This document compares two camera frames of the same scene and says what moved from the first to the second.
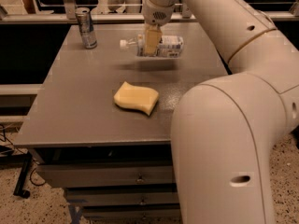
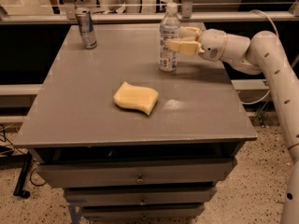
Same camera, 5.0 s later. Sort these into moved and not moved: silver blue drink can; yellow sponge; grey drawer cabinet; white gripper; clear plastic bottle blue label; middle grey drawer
Moved: clear plastic bottle blue label; white gripper
Not moved: grey drawer cabinet; silver blue drink can; middle grey drawer; yellow sponge
